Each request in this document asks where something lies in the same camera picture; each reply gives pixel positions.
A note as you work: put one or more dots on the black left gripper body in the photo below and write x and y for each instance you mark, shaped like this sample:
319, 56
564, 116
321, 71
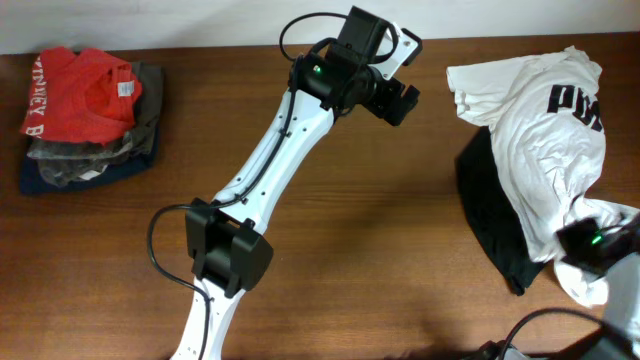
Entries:
379, 92

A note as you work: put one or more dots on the white t-shirt black print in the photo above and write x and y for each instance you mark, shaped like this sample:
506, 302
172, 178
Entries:
549, 146

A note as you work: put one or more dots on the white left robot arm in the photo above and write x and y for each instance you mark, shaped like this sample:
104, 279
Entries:
225, 236

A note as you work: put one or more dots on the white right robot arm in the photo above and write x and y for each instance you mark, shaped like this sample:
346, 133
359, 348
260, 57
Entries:
613, 254

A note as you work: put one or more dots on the red folded t-shirt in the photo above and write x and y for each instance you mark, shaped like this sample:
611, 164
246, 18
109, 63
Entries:
87, 97

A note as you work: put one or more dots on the grey camouflage folded garment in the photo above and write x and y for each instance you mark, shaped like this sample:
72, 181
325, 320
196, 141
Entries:
147, 113

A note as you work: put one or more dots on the navy folded garment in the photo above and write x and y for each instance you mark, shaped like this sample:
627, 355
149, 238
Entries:
48, 176

